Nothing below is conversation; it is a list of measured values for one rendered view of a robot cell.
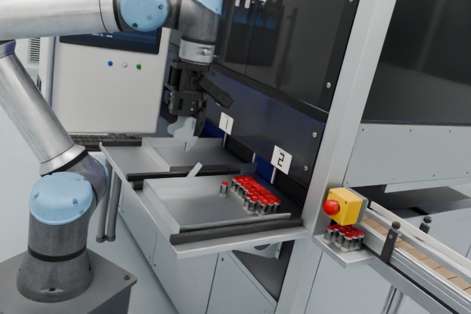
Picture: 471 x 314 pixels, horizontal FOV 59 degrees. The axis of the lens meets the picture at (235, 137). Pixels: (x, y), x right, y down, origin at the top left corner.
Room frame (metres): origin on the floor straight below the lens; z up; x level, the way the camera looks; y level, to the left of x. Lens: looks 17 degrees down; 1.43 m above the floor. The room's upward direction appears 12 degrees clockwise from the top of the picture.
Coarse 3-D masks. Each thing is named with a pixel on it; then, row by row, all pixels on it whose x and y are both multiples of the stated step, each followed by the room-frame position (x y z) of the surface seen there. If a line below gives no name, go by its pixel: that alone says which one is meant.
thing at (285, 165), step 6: (276, 150) 1.22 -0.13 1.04; (282, 150) 1.20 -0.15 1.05; (276, 156) 1.21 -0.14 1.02; (282, 156) 1.19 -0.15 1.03; (288, 156) 1.17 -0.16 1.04; (276, 162) 1.21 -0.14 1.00; (282, 162) 1.18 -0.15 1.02; (288, 162) 1.17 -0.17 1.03; (282, 168) 1.18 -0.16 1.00; (288, 168) 1.16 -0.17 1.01
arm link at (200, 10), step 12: (192, 0) 0.89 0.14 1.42; (204, 0) 0.88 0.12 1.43; (216, 0) 0.90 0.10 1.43; (180, 12) 0.88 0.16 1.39; (192, 12) 0.88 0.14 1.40; (204, 12) 0.89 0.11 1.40; (216, 12) 0.90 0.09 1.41; (180, 24) 0.89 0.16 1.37; (192, 24) 0.89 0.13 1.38; (204, 24) 0.89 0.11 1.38; (216, 24) 0.91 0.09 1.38; (192, 36) 0.89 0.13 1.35; (204, 36) 0.89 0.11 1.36; (216, 36) 0.92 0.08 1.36
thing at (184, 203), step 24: (144, 192) 1.07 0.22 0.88; (168, 192) 1.11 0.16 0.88; (192, 192) 1.14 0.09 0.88; (216, 192) 1.17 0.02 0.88; (168, 216) 0.93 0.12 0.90; (192, 216) 0.99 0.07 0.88; (216, 216) 1.02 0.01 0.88; (240, 216) 1.05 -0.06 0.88; (264, 216) 1.01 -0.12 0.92; (288, 216) 1.06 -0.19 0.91
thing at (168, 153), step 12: (144, 144) 1.41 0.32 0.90; (156, 144) 1.46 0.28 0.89; (168, 144) 1.49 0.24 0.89; (180, 144) 1.52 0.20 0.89; (204, 144) 1.58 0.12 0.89; (216, 144) 1.61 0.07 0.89; (156, 156) 1.31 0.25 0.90; (168, 156) 1.38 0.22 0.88; (180, 156) 1.41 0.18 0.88; (192, 156) 1.43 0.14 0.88; (204, 156) 1.46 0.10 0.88; (216, 156) 1.48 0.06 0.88; (228, 156) 1.51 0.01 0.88; (168, 168) 1.23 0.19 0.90; (180, 168) 1.24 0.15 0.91; (192, 168) 1.26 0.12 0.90; (204, 168) 1.29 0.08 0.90; (216, 168) 1.32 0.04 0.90; (228, 168) 1.35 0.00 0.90; (240, 168) 1.37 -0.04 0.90; (252, 168) 1.40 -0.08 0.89
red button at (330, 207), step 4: (328, 200) 0.98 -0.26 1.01; (332, 200) 0.97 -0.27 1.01; (324, 204) 0.98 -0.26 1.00; (328, 204) 0.97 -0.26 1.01; (332, 204) 0.96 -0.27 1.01; (336, 204) 0.97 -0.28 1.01; (324, 208) 0.98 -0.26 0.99; (328, 208) 0.96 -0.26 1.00; (332, 208) 0.96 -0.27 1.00; (336, 208) 0.96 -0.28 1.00; (328, 212) 0.96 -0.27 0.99; (332, 212) 0.96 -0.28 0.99; (336, 212) 0.96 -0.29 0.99
